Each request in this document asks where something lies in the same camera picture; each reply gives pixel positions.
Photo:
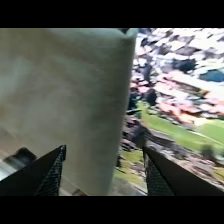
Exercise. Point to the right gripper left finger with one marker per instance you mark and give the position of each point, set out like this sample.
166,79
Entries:
36,178

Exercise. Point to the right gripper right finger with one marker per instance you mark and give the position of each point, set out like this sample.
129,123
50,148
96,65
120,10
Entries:
173,180

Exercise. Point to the brown T-shirt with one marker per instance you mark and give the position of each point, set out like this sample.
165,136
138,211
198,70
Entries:
66,100

